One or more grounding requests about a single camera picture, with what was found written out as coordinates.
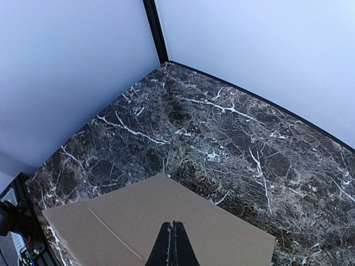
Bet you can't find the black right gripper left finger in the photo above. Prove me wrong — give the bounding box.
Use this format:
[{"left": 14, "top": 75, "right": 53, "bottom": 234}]
[{"left": 145, "top": 222, "right": 173, "bottom": 266}]

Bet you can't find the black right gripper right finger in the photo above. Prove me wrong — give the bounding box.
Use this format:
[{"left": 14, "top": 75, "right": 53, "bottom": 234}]
[{"left": 172, "top": 221, "right": 200, "bottom": 266}]

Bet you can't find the brown cardboard box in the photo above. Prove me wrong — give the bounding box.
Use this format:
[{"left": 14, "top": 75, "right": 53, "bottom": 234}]
[{"left": 43, "top": 174, "right": 276, "bottom": 265}]

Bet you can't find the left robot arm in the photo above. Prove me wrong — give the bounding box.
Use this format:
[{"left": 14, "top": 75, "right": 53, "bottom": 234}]
[{"left": 1, "top": 201, "right": 26, "bottom": 237}]

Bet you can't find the small electronics board left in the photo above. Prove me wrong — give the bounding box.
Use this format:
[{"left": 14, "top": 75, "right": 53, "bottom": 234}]
[{"left": 18, "top": 248, "right": 39, "bottom": 266}]

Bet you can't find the black front rail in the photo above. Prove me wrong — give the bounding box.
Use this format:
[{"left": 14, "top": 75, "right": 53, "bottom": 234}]
[{"left": 1, "top": 172, "right": 60, "bottom": 266}]

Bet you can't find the white slotted cable duct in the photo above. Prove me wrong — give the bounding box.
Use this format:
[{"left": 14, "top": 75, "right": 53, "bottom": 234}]
[{"left": 11, "top": 232, "right": 27, "bottom": 257}]

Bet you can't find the left black frame post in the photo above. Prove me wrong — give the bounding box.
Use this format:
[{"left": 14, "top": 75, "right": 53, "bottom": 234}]
[{"left": 143, "top": 0, "right": 169, "bottom": 64}]

